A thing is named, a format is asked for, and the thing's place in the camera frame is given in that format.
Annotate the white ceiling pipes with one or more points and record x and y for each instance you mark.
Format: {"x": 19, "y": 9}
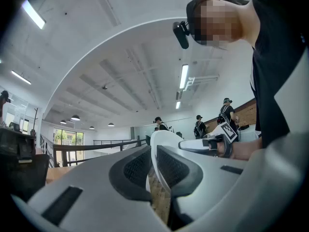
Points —
{"x": 202, "y": 79}

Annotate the wooden coat stand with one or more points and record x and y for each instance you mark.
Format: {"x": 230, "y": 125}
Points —
{"x": 35, "y": 122}

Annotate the long ceiling light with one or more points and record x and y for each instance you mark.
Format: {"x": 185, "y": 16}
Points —
{"x": 33, "y": 14}
{"x": 21, "y": 77}
{"x": 178, "y": 105}
{"x": 184, "y": 76}

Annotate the person's head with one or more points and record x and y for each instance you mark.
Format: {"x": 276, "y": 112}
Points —
{"x": 217, "y": 23}

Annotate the person's right forearm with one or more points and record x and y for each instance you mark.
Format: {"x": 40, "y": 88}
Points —
{"x": 243, "y": 150}

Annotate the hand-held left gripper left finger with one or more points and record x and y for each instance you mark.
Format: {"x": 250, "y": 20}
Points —
{"x": 91, "y": 197}

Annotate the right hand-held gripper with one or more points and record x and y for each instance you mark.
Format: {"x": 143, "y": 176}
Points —
{"x": 227, "y": 132}

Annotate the white round plate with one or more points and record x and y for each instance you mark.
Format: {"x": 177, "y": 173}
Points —
{"x": 160, "y": 136}

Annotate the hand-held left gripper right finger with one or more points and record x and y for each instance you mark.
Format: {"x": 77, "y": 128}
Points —
{"x": 229, "y": 197}

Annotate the black metal railing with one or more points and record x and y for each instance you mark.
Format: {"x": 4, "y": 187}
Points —
{"x": 96, "y": 147}

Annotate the dark equipment cabinet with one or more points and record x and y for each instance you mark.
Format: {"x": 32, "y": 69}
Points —
{"x": 14, "y": 141}

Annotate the black head camera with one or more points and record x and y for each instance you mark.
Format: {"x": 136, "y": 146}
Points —
{"x": 181, "y": 34}

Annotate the wooden table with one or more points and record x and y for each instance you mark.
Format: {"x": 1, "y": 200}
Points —
{"x": 59, "y": 174}

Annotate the person's black shirt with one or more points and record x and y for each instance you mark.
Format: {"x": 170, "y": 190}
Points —
{"x": 272, "y": 69}

